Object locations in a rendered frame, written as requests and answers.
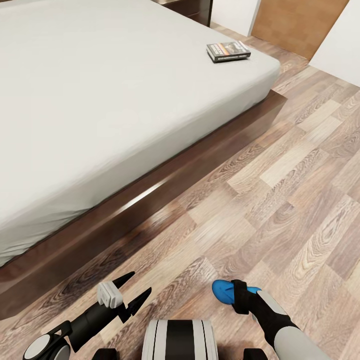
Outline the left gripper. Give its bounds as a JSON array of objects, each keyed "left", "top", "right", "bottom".
[{"left": 84, "top": 271, "right": 152, "bottom": 336}]

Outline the sandal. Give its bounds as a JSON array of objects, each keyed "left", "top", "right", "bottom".
[{"left": 212, "top": 279, "right": 262, "bottom": 305}]

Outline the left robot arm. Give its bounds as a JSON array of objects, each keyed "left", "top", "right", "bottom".
[{"left": 22, "top": 271, "right": 152, "bottom": 360}]

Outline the robot trunk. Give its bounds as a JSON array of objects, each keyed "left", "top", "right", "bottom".
[{"left": 141, "top": 319, "right": 219, "bottom": 360}]

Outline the hardback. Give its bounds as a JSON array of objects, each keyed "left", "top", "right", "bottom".
[{"left": 206, "top": 41, "right": 251, "bottom": 61}]

